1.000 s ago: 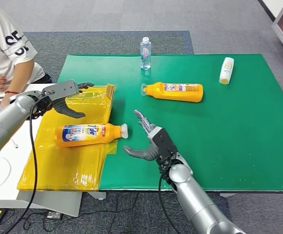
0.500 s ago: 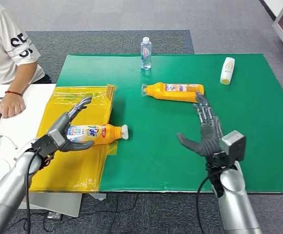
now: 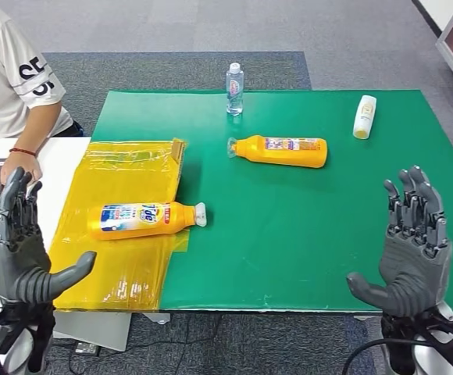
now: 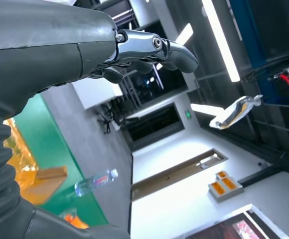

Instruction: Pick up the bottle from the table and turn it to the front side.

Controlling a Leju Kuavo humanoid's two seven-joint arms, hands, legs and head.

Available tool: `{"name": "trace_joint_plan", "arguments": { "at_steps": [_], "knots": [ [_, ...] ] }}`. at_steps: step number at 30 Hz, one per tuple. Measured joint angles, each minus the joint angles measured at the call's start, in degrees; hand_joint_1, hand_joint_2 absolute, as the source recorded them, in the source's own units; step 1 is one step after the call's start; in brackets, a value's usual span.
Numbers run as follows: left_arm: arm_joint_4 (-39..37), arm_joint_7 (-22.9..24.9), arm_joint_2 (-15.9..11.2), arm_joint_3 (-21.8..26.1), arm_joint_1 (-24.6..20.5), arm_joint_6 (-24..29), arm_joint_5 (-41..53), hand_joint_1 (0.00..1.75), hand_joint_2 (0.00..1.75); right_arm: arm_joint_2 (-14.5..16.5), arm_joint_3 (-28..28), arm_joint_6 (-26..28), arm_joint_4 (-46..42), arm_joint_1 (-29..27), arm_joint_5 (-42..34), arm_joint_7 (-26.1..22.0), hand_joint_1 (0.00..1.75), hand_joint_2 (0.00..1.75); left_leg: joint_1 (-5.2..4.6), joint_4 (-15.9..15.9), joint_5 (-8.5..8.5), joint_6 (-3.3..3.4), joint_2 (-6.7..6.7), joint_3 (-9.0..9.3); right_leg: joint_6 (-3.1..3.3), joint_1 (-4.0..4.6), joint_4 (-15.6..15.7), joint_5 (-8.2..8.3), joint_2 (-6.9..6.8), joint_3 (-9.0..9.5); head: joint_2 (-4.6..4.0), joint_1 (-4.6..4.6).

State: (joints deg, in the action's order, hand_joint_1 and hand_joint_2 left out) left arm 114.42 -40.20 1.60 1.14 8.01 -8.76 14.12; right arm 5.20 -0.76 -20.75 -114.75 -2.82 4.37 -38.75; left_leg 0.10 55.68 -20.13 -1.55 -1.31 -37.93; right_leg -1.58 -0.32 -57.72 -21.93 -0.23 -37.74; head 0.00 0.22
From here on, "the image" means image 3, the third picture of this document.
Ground grey table bracket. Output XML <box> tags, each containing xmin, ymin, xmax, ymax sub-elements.
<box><xmin>142</xmin><ymin>312</ymin><xmax>171</xmax><ymax>326</ymax></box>

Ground orange detergent bottle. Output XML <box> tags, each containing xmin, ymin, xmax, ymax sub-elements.
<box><xmin>227</xmin><ymin>134</ymin><xmax>328</xmax><ymax>170</ymax></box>
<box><xmin>88</xmin><ymin>201</ymin><xmax>208</xmax><ymax>241</ymax></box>

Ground grey power adapter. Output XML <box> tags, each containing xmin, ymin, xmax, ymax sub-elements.
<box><xmin>74</xmin><ymin>341</ymin><xmax>101</xmax><ymax>357</ymax></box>

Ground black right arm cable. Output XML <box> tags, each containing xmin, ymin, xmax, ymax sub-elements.
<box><xmin>341</xmin><ymin>337</ymin><xmax>426</xmax><ymax>375</ymax></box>

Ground person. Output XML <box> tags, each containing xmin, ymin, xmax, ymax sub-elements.
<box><xmin>0</xmin><ymin>0</ymin><xmax>83</xmax><ymax>186</ymax></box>

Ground yellow taped cardboard sheet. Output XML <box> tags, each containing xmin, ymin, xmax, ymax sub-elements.
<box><xmin>48</xmin><ymin>137</ymin><xmax>191</xmax><ymax>313</ymax></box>

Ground small white bottle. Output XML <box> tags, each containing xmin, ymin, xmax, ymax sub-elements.
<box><xmin>352</xmin><ymin>95</ymin><xmax>377</xmax><ymax>140</ymax></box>

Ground grey desk side panel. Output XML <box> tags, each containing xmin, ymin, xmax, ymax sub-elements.
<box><xmin>53</xmin><ymin>310</ymin><xmax>133</xmax><ymax>353</ymax></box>

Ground green table mat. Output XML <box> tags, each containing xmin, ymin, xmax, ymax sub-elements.
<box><xmin>92</xmin><ymin>90</ymin><xmax>453</xmax><ymax>313</ymax></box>

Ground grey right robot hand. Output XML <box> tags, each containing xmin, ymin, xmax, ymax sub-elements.
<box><xmin>346</xmin><ymin>165</ymin><xmax>453</xmax><ymax>318</ymax></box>

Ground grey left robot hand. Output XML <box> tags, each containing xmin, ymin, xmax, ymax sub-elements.
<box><xmin>0</xmin><ymin>166</ymin><xmax>97</xmax><ymax>306</ymax></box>

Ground clear water bottle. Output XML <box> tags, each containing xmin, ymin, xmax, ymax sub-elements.
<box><xmin>226</xmin><ymin>62</ymin><xmax>245</xmax><ymax>116</ymax></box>

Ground black floor cables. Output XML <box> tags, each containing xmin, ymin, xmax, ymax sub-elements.
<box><xmin>54</xmin><ymin>312</ymin><xmax>227</xmax><ymax>375</ymax></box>

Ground person's left hand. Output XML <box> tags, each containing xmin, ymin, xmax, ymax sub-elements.
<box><xmin>0</xmin><ymin>151</ymin><xmax>43</xmax><ymax>186</ymax></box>

